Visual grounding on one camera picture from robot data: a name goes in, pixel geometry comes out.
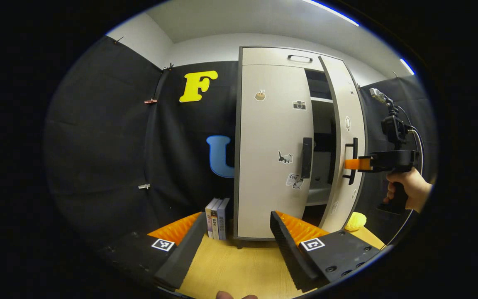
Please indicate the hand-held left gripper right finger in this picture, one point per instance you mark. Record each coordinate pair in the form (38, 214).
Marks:
(291, 253)

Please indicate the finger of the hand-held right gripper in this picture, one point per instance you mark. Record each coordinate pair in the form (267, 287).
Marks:
(355, 164)

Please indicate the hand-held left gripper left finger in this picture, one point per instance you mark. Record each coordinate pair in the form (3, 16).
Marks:
(183, 257)

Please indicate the beige double-door shoe cabinet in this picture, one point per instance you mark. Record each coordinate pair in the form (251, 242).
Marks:
(324, 120)

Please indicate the cabinet door with headphone sticker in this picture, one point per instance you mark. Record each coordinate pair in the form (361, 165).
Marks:
(342, 104)

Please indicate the cabinet door with camera sticker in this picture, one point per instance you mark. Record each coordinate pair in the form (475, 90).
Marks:
(264, 187)

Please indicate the white cabinet shelf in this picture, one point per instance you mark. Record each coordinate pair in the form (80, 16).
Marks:
(318, 197)
(322, 99)

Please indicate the white book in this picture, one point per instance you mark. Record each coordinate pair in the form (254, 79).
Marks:
(210, 220)

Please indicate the purple book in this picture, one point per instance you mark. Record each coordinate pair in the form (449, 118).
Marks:
(216, 222)

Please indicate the grey-blue book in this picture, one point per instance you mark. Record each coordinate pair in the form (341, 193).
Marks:
(224, 220)

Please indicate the yellow ribbed toy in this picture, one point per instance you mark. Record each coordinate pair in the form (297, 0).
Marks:
(355, 221)

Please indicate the white clip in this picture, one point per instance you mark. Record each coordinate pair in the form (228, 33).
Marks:
(144, 186)

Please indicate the small ceiling light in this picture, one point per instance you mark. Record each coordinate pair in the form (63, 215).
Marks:
(407, 66)

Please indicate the long ceiling light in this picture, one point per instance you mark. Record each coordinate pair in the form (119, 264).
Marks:
(338, 13)

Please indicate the black clip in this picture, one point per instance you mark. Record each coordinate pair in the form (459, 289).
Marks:
(168, 67)

